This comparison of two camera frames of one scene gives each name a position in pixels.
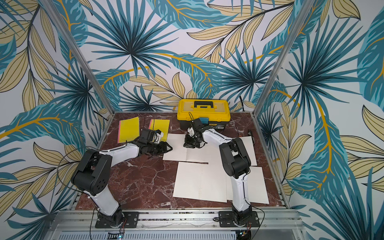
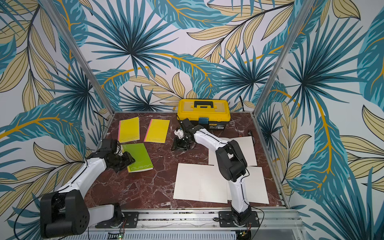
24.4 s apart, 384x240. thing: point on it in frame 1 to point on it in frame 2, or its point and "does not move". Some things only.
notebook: [201, 181] does not move
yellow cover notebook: [128, 130] does not move
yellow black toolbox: [215, 112] does not move
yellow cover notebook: [162, 125] does not move
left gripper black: [163, 148] to [128, 160]
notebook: [209, 152] to [138, 152]
